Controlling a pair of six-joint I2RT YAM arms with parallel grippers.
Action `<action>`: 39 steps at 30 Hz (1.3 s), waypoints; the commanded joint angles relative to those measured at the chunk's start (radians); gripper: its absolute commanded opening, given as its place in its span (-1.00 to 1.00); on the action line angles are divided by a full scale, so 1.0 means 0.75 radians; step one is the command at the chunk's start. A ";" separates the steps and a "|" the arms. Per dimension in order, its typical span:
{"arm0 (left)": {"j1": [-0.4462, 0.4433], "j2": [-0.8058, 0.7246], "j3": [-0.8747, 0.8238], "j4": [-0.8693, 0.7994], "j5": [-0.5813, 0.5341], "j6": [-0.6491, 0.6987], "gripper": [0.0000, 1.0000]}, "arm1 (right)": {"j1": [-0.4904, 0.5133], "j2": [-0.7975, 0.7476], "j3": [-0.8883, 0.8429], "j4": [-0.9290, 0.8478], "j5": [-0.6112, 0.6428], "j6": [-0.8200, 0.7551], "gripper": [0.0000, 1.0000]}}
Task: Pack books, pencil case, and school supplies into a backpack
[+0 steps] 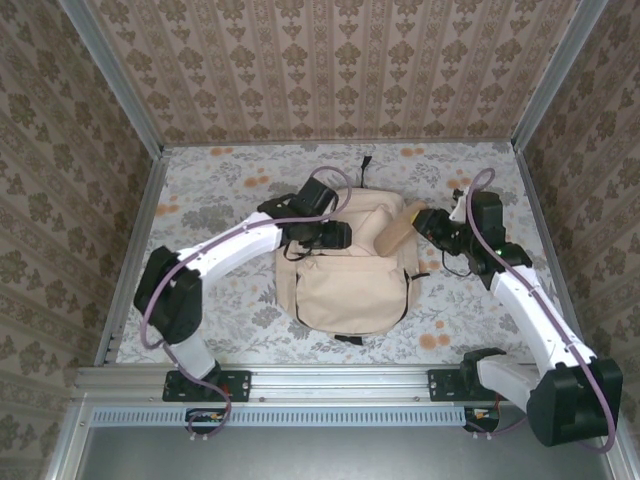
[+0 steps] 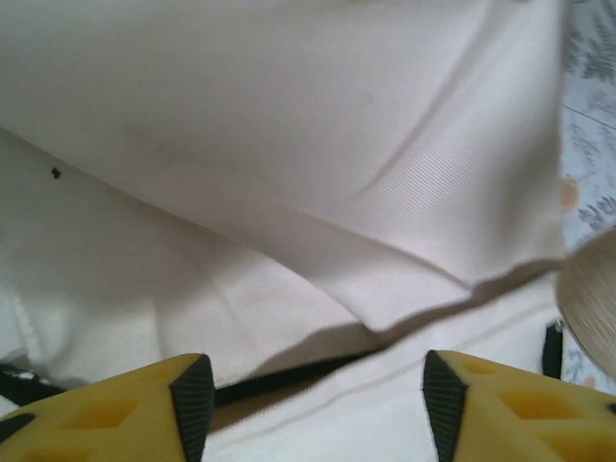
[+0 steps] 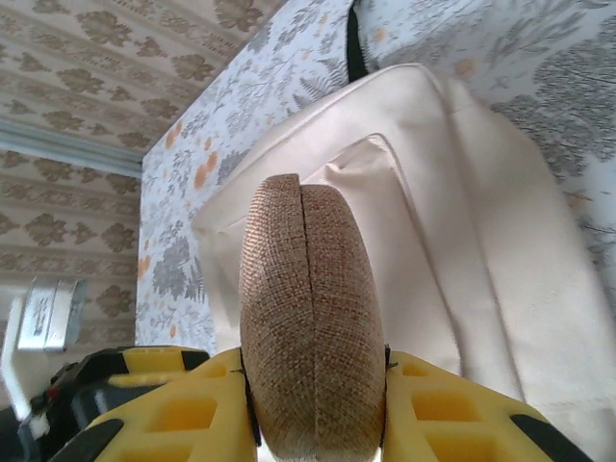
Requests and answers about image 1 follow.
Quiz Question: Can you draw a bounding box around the beige pencil case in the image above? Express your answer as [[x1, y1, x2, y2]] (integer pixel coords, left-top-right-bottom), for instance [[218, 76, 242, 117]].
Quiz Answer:
[[375, 202, 429, 257]]

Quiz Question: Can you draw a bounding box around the beige fabric backpack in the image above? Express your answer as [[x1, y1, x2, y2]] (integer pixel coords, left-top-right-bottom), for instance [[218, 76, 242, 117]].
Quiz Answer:
[[273, 155, 431, 345]]

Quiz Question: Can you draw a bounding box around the grey metal panel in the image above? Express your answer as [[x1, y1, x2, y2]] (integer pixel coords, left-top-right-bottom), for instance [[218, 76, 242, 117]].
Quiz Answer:
[[77, 424, 615, 480]]

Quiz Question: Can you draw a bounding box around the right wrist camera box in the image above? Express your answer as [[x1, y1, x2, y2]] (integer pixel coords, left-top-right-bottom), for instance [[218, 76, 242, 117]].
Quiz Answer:
[[448, 188, 472, 222]]

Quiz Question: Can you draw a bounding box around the aluminium right side rail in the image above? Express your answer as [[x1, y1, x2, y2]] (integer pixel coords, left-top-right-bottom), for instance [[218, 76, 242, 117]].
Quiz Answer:
[[514, 147, 594, 365]]

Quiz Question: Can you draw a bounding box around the aluminium back rail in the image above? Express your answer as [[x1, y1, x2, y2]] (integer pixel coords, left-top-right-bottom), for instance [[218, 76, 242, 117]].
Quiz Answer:
[[162, 138, 517, 150]]

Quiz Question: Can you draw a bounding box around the aluminium right corner post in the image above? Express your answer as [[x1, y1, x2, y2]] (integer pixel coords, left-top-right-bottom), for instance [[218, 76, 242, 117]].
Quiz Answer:
[[512, 0, 609, 151]]

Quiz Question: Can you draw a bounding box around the aluminium corner post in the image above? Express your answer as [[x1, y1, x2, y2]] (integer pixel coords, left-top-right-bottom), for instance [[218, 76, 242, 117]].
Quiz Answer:
[[512, 0, 609, 151], [58, 0, 166, 156]]

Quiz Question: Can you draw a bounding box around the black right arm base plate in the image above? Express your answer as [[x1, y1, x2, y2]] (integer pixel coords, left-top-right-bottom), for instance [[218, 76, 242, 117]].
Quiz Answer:
[[427, 368, 521, 403]]

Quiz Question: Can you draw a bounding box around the aluminium left side rail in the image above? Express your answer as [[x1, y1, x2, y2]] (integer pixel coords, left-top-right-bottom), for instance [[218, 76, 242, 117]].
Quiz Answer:
[[93, 148, 172, 366]]

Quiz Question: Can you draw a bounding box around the aluminium front frame rail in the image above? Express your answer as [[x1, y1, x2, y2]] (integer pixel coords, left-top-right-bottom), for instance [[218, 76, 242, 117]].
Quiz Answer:
[[73, 363, 615, 402]]

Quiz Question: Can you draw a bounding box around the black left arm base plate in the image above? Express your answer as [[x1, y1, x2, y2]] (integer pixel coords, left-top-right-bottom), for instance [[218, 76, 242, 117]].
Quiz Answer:
[[162, 369, 252, 403]]

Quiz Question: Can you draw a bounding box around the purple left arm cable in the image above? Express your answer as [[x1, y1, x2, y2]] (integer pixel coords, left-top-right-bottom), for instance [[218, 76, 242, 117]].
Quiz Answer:
[[139, 166, 351, 444]]

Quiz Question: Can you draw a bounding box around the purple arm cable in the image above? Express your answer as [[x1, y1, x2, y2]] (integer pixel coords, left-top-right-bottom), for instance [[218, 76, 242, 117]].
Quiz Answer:
[[139, 166, 351, 444], [449, 167, 620, 454]]

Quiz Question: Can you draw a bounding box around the grey slotted cable duct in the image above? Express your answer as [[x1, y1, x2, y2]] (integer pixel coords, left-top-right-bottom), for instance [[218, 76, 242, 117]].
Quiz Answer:
[[91, 405, 467, 428]]

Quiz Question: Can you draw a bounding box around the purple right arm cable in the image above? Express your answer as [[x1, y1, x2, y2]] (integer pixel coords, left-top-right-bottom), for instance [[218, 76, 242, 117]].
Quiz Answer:
[[449, 167, 620, 454]]

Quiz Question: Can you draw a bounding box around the aluminium left corner post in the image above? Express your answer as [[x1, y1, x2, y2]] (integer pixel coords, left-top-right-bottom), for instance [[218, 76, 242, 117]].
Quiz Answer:
[[58, 0, 166, 156]]

